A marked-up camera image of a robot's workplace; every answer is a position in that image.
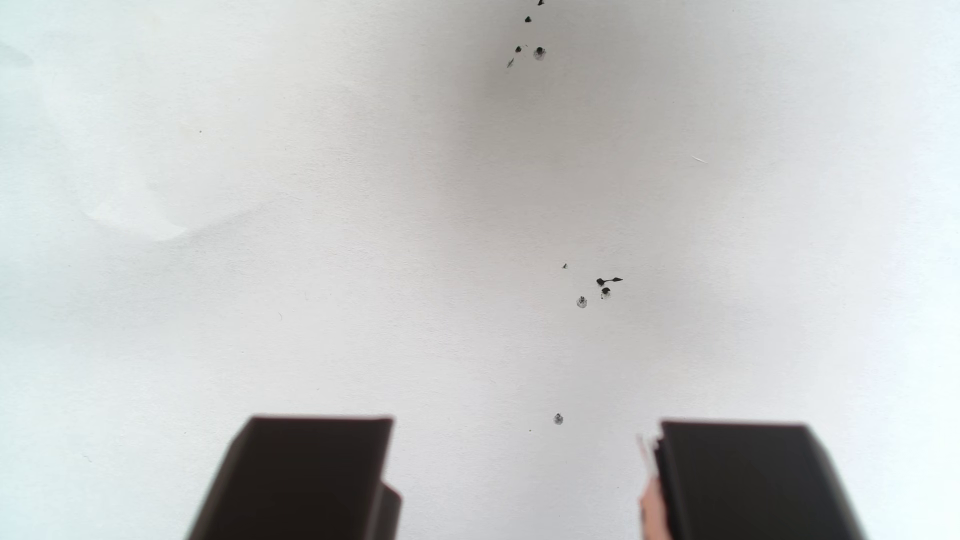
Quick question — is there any white paper sheet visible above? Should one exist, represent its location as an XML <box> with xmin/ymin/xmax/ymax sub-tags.
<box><xmin>0</xmin><ymin>0</ymin><xmax>960</xmax><ymax>540</ymax></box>

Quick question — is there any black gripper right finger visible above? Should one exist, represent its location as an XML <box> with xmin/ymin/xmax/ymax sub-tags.
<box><xmin>652</xmin><ymin>420</ymin><xmax>868</xmax><ymax>540</ymax></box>

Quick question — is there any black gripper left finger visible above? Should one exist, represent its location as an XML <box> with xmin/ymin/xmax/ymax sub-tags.
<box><xmin>187</xmin><ymin>415</ymin><xmax>403</xmax><ymax>540</ymax></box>

